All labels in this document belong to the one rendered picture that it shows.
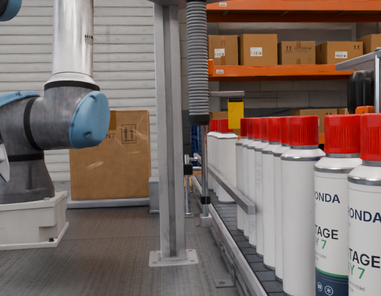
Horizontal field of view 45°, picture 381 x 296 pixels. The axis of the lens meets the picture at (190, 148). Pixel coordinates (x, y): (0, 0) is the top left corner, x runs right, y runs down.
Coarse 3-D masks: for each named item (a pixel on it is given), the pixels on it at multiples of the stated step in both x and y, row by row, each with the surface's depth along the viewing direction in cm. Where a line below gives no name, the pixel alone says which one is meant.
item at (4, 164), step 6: (0, 144) 67; (0, 150) 67; (0, 156) 66; (6, 156) 68; (0, 162) 67; (6, 162) 67; (0, 168) 67; (6, 168) 67; (0, 174) 67; (6, 174) 67; (6, 180) 67
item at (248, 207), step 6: (198, 156) 154; (210, 168) 116; (210, 174) 113; (216, 174) 102; (216, 180) 101; (222, 180) 92; (222, 186) 91; (228, 186) 84; (228, 192) 83; (234, 192) 77; (240, 192) 77; (234, 198) 76; (240, 198) 71; (246, 198) 71; (240, 204) 70; (246, 204) 66; (252, 204) 65; (246, 210) 65; (252, 210) 65
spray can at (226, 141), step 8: (224, 120) 111; (224, 128) 111; (224, 136) 111; (232, 136) 111; (224, 144) 111; (232, 144) 111; (224, 152) 111; (232, 152) 111; (224, 160) 111; (232, 160) 111; (224, 168) 111; (232, 168) 111; (224, 176) 111; (232, 176) 111; (232, 184) 111; (224, 192) 111; (224, 200) 112; (232, 200) 111
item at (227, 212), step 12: (216, 204) 111; (228, 204) 110; (228, 216) 97; (228, 228) 86; (240, 240) 77; (252, 252) 70; (252, 264) 64; (264, 276) 60; (264, 288) 56; (276, 288) 55
